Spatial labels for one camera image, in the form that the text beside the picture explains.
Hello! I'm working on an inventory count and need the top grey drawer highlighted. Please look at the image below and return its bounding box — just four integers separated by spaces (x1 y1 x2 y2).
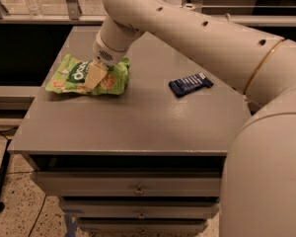
31 172 221 197

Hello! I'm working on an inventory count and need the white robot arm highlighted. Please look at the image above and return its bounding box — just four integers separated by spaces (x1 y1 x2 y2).
93 0 296 237

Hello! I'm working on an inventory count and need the grey drawer cabinet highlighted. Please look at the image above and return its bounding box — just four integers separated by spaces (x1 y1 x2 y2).
8 25 255 237

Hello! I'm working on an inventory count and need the green rice chip bag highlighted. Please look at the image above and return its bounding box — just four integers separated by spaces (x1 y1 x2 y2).
45 54 130 96

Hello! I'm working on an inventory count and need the black floor cable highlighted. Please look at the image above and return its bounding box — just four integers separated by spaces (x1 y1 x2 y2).
0 124 19 142

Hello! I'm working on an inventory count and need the middle grey drawer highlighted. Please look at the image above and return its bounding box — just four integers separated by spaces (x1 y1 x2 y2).
60 199 219 219

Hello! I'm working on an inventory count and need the blue snack bar wrapper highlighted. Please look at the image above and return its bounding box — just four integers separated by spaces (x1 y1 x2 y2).
169 73 214 97

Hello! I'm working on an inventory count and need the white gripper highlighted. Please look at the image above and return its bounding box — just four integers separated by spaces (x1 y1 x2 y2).
84 16 143 90

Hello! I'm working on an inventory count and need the grey drawer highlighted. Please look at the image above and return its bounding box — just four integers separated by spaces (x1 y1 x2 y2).
78 219 207 234
31 172 221 197
60 199 219 219

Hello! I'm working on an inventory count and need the bottom grey drawer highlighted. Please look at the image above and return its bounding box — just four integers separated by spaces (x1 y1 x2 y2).
78 219 207 234

